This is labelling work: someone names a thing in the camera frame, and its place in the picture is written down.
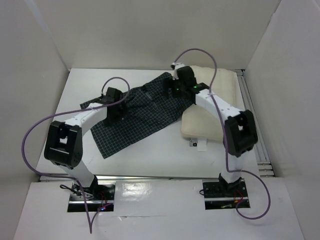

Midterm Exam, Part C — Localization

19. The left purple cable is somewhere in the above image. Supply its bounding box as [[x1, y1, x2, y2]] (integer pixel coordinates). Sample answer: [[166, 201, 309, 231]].
[[21, 76, 131, 235]]

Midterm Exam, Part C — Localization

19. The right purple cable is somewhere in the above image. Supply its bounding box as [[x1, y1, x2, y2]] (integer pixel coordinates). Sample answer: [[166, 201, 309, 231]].
[[172, 47, 272, 220]]

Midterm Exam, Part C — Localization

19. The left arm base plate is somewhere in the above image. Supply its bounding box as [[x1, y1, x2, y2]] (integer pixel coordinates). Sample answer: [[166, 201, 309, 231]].
[[59, 182, 116, 213]]

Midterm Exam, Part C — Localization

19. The purple cable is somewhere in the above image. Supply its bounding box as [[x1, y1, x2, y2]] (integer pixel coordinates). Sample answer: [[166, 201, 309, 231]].
[[21, 76, 131, 235], [172, 47, 272, 220]]

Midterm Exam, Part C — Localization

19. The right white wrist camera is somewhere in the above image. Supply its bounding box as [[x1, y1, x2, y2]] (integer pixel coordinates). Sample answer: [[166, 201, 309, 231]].
[[170, 62, 186, 80]]

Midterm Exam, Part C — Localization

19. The aluminium front rail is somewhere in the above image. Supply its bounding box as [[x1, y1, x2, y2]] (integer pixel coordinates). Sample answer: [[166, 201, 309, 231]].
[[38, 174, 221, 183]]

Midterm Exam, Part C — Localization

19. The dark checkered pillowcase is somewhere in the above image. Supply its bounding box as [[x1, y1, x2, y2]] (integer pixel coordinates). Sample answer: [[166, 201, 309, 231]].
[[91, 72, 193, 159]]

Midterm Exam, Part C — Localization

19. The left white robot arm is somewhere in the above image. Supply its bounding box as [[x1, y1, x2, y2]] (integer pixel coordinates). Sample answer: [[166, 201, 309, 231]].
[[44, 87, 126, 200]]

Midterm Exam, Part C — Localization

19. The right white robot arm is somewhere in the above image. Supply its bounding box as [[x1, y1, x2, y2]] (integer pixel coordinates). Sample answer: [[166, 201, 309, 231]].
[[163, 62, 258, 196]]

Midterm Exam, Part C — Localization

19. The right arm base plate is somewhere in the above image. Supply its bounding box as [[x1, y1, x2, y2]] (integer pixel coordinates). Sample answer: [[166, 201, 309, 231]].
[[199, 179, 251, 210]]

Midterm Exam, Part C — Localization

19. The cream white pillow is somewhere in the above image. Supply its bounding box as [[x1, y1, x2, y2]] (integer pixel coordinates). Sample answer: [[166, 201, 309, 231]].
[[180, 65, 237, 143]]

